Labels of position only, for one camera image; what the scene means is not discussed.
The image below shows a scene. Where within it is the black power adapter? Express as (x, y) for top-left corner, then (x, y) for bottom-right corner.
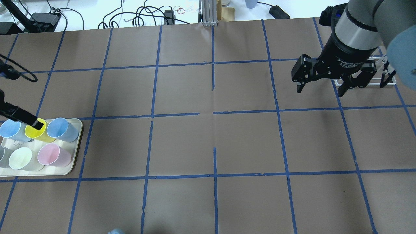
(269, 5), (290, 19)

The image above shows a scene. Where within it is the light blue cup near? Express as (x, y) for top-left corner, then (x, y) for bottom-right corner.
(0, 119), (33, 142)

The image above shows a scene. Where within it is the white plastic cup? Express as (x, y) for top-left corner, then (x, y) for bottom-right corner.
(8, 147), (44, 171)

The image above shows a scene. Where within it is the light blue cup on desk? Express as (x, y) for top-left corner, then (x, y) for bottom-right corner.
(245, 0), (258, 9)

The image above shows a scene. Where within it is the grey plastic cup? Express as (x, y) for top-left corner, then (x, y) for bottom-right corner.
(0, 145), (13, 169)

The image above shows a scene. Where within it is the pink plastic cup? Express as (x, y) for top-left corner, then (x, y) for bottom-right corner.
(37, 143), (72, 167)

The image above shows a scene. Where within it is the yellow plastic cup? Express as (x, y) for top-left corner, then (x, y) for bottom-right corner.
(25, 118), (56, 143)

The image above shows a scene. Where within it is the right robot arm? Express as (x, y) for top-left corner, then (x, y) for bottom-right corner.
(291, 0), (416, 97)

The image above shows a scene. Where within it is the beige cup tray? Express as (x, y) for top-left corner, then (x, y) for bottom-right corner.
(0, 118), (83, 178)

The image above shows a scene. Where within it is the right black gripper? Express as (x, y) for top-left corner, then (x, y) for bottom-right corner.
(291, 32), (376, 97)

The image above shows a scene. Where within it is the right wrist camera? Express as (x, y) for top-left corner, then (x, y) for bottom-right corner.
(318, 3), (347, 27)

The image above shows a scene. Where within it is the blue plastic cup far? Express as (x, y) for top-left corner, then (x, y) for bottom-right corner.
(46, 118), (79, 142)

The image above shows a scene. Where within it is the white wire cup rack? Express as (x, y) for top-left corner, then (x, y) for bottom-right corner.
(334, 55), (397, 87)

